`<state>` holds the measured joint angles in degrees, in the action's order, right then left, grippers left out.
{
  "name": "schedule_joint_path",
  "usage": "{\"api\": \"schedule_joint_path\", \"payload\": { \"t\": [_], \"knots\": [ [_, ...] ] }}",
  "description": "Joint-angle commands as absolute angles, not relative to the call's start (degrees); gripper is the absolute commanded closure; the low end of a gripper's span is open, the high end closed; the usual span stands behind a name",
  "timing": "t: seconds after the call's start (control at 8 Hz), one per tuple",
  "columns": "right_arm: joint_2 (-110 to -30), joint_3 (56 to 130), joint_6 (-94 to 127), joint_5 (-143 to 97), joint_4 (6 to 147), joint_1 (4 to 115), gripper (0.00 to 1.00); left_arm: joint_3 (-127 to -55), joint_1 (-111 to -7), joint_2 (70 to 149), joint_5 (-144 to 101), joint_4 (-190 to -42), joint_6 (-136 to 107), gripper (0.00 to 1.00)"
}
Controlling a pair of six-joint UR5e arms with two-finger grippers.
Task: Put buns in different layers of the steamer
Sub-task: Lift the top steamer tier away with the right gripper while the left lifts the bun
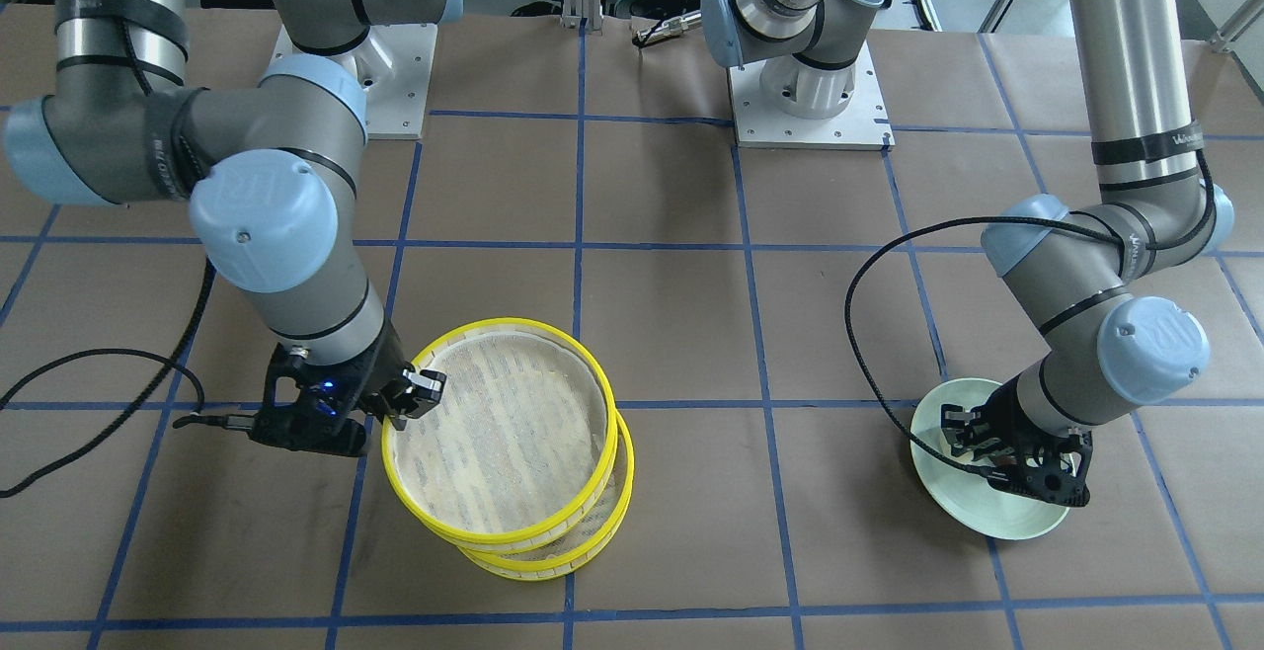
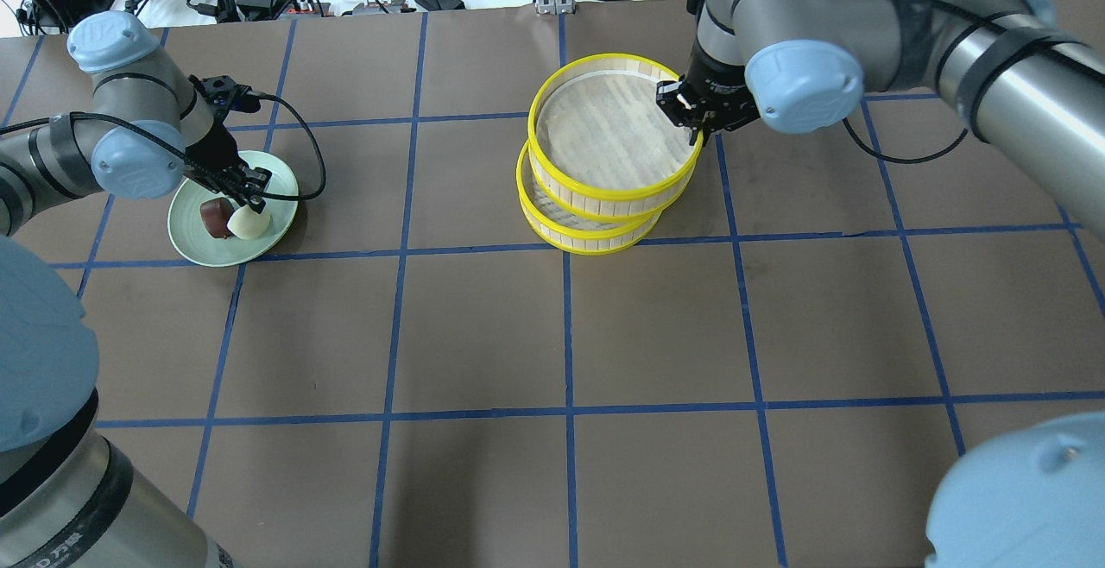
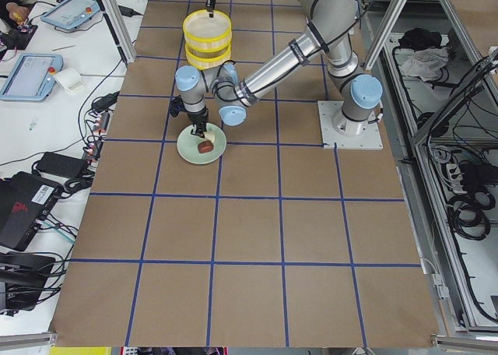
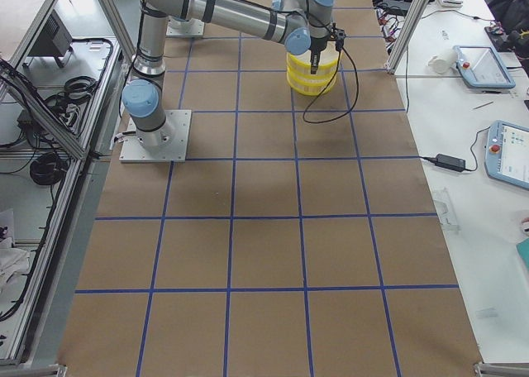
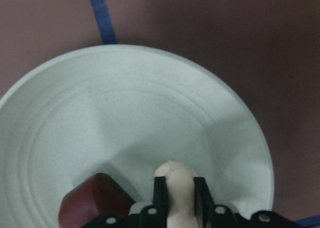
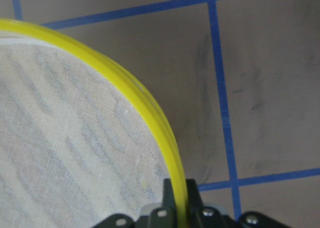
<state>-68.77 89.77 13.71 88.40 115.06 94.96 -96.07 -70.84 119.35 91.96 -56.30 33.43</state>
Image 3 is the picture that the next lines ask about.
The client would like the white steamed bun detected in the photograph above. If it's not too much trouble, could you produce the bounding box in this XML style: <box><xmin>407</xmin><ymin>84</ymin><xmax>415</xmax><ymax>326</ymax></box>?
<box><xmin>196</xmin><ymin>130</ymin><xmax>216</xmax><ymax>144</ymax></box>

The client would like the brown chocolate bun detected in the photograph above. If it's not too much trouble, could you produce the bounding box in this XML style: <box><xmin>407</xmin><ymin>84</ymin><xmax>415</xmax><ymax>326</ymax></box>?
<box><xmin>197</xmin><ymin>140</ymin><xmax>214</xmax><ymax>154</ymax></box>

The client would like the yellow steamer layer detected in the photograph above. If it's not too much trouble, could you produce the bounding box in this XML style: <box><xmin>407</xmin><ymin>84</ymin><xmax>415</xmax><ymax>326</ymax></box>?
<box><xmin>182</xmin><ymin>9</ymin><xmax>232</xmax><ymax>53</ymax></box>
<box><xmin>185</xmin><ymin>44</ymin><xmax>231</xmax><ymax>70</ymax></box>

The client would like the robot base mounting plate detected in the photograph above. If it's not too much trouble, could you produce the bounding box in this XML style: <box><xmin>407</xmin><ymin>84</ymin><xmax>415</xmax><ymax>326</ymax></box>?
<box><xmin>317</xmin><ymin>100</ymin><xmax>384</xmax><ymax>150</ymax></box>

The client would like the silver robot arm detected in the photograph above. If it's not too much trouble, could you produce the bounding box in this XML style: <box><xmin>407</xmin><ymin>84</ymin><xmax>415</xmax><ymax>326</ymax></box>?
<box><xmin>168</xmin><ymin>0</ymin><xmax>383</xmax><ymax>137</ymax></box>

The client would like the light green plate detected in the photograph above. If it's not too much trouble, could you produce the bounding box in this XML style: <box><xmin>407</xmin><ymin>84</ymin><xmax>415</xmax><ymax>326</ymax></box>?
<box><xmin>177</xmin><ymin>123</ymin><xmax>226</xmax><ymax>164</ymax></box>

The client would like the blue teach pendant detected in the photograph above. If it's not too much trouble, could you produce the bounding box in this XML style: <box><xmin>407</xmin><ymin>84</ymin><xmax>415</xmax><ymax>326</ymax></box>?
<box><xmin>1</xmin><ymin>53</ymin><xmax>64</xmax><ymax>102</ymax></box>
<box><xmin>40</xmin><ymin>0</ymin><xmax>100</xmax><ymax>31</ymax></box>

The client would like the black power adapter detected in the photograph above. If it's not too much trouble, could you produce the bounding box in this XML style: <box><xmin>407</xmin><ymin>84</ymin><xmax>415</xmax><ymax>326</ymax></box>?
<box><xmin>32</xmin><ymin>152</ymin><xmax>89</xmax><ymax>178</ymax></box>

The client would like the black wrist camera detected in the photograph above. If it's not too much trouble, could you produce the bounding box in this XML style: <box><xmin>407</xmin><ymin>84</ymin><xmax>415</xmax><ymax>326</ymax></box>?
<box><xmin>168</xmin><ymin>96</ymin><xmax>185</xmax><ymax>118</ymax></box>

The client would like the aluminium frame post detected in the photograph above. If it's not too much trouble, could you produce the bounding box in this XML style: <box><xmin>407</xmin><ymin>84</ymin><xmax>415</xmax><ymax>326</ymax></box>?
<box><xmin>96</xmin><ymin>0</ymin><xmax>136</xmax><ymax>66</ymax></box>

